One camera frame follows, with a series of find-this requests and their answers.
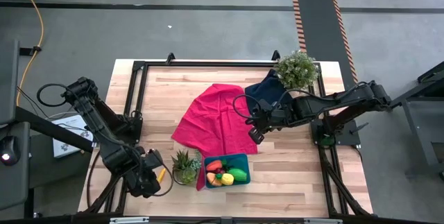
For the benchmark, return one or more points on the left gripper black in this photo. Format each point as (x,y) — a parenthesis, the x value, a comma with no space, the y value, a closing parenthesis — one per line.
(145,182)

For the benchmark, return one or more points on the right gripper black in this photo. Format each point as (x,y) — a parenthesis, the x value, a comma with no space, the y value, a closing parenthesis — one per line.
(277,114)

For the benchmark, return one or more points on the green toy pea pod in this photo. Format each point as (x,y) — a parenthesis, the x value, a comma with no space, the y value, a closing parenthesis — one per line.
(237,174)

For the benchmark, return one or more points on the orange toy carrot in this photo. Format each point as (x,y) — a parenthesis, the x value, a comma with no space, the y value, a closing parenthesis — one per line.
(213,165)

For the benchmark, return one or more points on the yellow toy pepper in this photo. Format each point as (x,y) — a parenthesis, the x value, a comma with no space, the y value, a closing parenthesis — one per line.
(227,179)

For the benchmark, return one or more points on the orange toy fruit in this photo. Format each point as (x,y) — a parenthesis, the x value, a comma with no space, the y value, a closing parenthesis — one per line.
(212,179)

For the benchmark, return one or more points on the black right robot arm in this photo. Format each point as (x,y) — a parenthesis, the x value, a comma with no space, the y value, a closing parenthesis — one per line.
(340,101)

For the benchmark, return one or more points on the teal plastic tupperware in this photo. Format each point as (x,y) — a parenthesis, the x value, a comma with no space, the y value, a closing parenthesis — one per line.
(243,161)

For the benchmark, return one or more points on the yellow toy fry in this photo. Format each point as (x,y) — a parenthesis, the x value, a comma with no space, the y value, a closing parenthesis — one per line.
(162,175)

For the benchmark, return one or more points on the navy blue cloth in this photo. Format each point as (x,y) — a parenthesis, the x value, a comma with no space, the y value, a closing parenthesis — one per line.
(267,92)

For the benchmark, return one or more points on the red cloth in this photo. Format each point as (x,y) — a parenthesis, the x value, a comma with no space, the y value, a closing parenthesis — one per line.
(215,123)

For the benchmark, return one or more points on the potted succulent plant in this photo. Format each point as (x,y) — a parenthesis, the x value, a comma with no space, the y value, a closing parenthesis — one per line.
(185,173)

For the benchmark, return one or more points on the bushy green potted plant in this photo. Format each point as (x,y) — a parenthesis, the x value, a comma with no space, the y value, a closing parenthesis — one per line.
(297,71)

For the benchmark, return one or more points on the black table clamp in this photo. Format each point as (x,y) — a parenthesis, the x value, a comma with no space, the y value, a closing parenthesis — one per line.
(275,55)
(170,58)

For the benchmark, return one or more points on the white box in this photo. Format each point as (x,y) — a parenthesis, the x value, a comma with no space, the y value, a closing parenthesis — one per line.
(67,140)

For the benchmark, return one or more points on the black diagonal beam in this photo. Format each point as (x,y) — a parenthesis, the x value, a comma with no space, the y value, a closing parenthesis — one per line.
(41,125)

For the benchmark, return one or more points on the black orange-striped floor mat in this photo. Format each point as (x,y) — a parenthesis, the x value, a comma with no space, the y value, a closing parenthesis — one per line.
(319,26)

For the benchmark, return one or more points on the black computer mouse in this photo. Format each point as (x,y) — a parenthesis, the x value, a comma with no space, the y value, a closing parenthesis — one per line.
(8,151)

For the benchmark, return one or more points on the grey desk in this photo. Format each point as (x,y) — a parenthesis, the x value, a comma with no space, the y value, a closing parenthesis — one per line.
(8,78)

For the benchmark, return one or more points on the dark grey metal cart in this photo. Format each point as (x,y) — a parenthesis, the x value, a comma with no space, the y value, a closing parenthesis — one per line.
(426,88)

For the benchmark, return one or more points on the silver metal bracket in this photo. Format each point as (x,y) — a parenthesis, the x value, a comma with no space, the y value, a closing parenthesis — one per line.
(322,221)
(128,220)

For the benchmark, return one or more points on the black aluminium table frame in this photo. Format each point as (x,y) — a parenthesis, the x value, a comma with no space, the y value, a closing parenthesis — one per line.
(208,64)

